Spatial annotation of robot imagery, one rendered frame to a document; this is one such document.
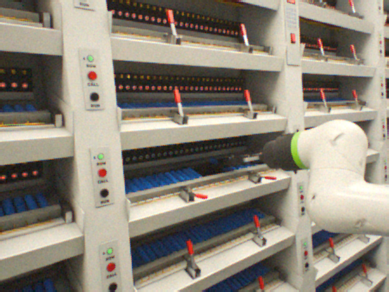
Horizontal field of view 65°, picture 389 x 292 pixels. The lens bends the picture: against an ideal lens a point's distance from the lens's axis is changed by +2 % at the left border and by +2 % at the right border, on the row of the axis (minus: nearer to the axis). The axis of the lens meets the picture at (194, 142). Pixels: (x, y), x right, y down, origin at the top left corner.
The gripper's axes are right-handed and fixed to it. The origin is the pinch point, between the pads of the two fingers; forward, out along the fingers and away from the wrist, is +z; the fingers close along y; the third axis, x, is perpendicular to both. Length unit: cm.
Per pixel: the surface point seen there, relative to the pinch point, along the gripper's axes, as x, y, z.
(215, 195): 8.4, 11.0, -4.0
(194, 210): 10.8, 18.3, -3.4
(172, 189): 4.2, 22.4, -0.7
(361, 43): -44, -93, -6
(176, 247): 21.3, 19.1, 7.7
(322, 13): -49, -49, -12
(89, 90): -19.5, 43.0, -9.4
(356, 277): 64, -77, 12
